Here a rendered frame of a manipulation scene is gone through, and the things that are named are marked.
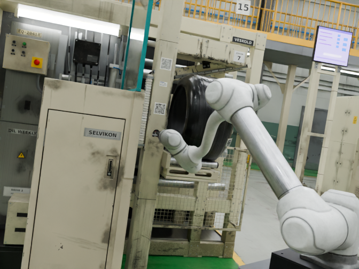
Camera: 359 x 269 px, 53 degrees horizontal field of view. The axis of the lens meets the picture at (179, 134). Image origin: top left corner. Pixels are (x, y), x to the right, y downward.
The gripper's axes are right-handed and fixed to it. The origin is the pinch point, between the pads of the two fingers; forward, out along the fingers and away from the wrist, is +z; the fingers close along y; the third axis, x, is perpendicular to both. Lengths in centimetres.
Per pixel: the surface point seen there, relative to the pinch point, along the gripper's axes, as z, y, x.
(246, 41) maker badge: 61, -80, -84
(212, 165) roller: -3.6, -38.9, 15.9
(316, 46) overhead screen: 263, -292, -150
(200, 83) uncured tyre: -7.2, -21.1, -35.4
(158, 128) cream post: 4.1, -1.2, -3.3
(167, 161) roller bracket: -7.3, -6.9, 16.1
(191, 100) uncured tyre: -11.3, -15.5, -23.7
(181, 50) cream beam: 30, -16, -60
